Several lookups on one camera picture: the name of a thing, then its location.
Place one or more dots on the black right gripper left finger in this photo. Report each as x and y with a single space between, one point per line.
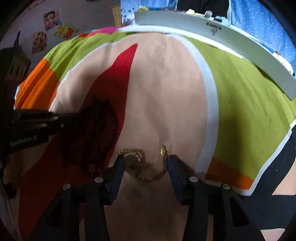
60 220

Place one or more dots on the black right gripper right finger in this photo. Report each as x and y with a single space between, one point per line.
215 212

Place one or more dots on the colourful cartoon bedspread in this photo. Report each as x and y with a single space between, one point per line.
225 119

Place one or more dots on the white cartoon-lined storage box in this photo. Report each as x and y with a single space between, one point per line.
227 36

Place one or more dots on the blue fabric wardrobe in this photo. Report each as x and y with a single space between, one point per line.
250 16

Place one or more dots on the hanging dark clothes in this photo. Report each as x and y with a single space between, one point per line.
217 7

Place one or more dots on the cartoon family wall poster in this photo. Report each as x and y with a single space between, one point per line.
40 42

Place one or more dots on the yellow cartoon wall sticker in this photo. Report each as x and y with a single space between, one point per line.
66 31

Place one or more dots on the cartoon boy wall poster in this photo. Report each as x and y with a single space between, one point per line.
51 19

